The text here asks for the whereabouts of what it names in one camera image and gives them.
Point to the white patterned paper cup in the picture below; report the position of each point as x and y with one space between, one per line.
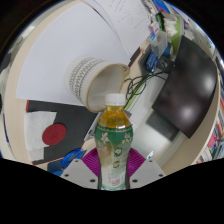
96 83

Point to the handwritten white paper sheet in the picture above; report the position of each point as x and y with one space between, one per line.
126 20

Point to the black desk mat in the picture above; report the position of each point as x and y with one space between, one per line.
76 123

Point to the black computer monitor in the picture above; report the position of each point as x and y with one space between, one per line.
186 90

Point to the flat round red coaster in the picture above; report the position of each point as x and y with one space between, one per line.
54 134

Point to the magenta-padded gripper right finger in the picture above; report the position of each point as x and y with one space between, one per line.
145 171

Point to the green-labelled clear drink bottle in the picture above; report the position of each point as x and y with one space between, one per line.
114 150

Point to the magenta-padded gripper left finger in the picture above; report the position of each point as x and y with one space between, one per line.
80 171

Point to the blank white paper sheet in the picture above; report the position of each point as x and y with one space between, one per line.
66 43

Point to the clear plastic box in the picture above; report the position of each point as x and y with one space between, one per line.
160 43

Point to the grey metal laptop stand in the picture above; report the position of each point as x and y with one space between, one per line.
91 128

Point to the small blue electronic box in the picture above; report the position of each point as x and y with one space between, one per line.
151 61

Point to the white napkin sheet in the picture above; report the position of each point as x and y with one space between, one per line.
35 133

